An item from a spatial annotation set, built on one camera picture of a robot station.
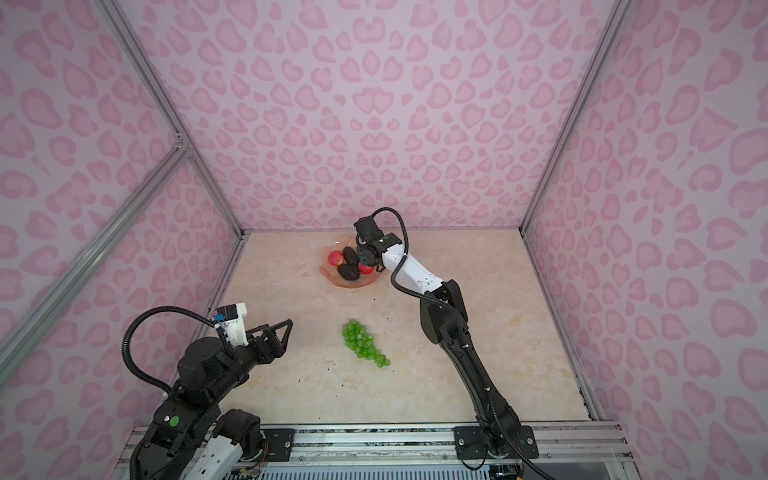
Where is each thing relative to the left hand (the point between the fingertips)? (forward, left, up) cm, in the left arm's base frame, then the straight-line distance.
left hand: (281, 321), depth 70 cm
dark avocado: (+34, -11, -19) cm, 41 cm away
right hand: (+34, -19, -14) cm, 42 cm away
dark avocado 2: (+28, -11, -20) cm, 36 cm away
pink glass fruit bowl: (+44, -5, -22) cm, 49 cm away
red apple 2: (+29, -17, -19) cm, 38 cm away
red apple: (+33, -6, -18) cm, 38 cm away
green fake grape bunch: (+4, -15, -20) cm, 25 cm away
